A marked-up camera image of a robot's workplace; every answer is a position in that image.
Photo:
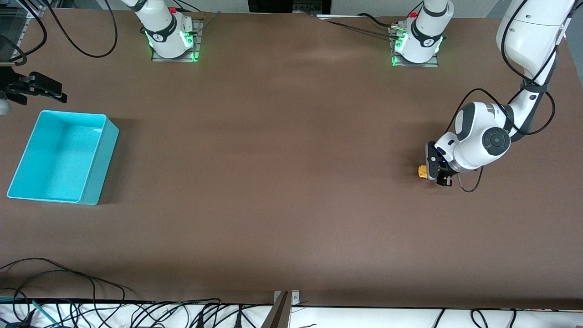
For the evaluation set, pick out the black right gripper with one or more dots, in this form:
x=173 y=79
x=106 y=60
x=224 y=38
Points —
x=18 y=86

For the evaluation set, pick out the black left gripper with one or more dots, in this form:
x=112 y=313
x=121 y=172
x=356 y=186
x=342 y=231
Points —
x=444 y=174

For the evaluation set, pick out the yellow toy beetle car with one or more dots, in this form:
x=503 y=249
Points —
x=422 y=172

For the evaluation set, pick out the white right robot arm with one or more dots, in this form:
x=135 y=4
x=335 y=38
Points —
x=161 y=25

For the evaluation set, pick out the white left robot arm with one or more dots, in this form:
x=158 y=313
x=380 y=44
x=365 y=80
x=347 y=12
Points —
x=478 y=136

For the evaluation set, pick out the teal plastic bin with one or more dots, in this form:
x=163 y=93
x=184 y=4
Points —
x=59 y=159

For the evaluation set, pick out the teal thin stick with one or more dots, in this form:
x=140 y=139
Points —
x=45 y=312

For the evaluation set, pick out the black equipment box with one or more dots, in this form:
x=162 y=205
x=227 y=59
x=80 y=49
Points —
x=273 y=5

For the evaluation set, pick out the black power plug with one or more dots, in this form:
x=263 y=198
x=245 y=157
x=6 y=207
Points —
x=239 y=320
x=199 y=320

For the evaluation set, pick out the clear acrylic enclosure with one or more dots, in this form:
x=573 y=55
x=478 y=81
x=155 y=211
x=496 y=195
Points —
x=13 y=27

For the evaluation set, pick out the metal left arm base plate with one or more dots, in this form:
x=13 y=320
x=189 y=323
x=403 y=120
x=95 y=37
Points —
x=430 y=64

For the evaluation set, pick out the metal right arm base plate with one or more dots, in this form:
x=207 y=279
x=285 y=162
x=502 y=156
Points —
x=196 y=50

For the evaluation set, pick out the metal bracket plate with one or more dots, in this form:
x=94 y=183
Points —
x=296 y=298

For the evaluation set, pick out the grey camera mount pole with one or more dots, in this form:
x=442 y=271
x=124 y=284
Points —
x=278 y=316

